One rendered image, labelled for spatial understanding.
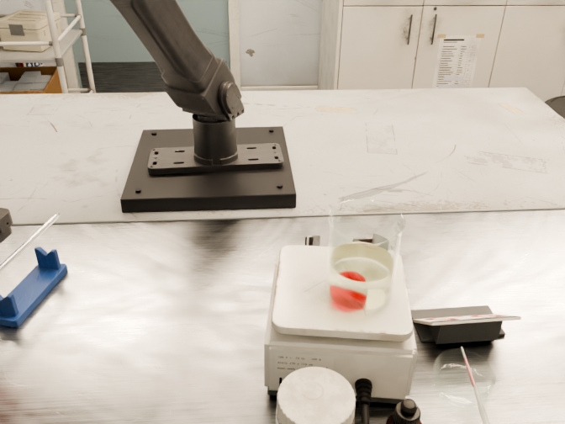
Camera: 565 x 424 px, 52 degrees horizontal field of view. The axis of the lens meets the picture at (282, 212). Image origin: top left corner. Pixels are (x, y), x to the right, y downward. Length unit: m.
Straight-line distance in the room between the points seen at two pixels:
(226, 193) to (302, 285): 0.30
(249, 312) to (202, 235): 0.16
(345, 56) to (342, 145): 2.02
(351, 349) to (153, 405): 0.19
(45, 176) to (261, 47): 2.70
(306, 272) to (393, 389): 0.13
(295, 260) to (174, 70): 0.31
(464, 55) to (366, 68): 0.50
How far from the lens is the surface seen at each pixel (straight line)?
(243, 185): 0.81
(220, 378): 0.57
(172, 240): 0.75
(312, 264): 0.56
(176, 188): 0.82
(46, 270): 0.72
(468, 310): 0.66
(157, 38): 0.71
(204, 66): 0.77
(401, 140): 1.03
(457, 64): 3.16
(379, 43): 3.01
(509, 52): 3.25
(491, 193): 0.90
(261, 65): 3.57
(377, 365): 0.51
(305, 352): 0.50
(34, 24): 2.64
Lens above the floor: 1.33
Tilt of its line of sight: 32 degrees down
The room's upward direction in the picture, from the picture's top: 1 degrees clockwise
